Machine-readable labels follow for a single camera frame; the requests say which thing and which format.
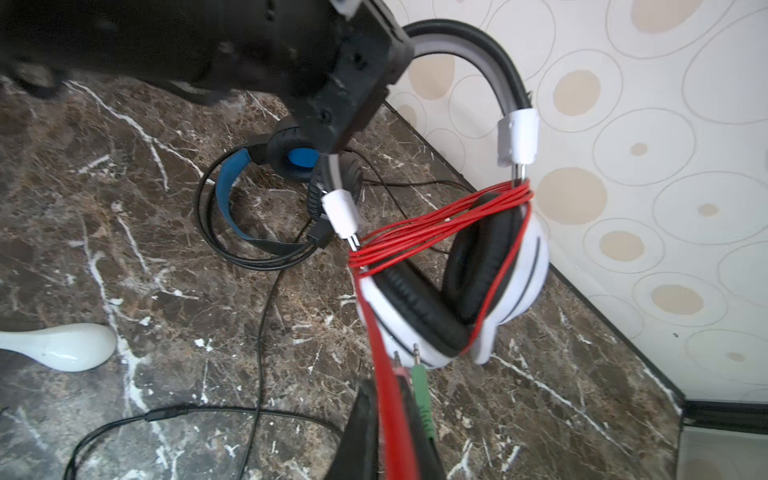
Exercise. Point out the white ceramic spoon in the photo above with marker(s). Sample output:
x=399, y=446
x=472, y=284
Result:
x=69, y=348

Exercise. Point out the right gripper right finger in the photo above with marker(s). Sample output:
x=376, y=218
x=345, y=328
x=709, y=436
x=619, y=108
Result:
x=427, y=458

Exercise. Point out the white headphones with red cable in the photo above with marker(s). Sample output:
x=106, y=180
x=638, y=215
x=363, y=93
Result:
x=434, y=287

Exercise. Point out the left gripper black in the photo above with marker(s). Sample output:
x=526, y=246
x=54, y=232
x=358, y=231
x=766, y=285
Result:
x=331, y=63

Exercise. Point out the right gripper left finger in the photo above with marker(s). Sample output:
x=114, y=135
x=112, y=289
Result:
x=357, y=456

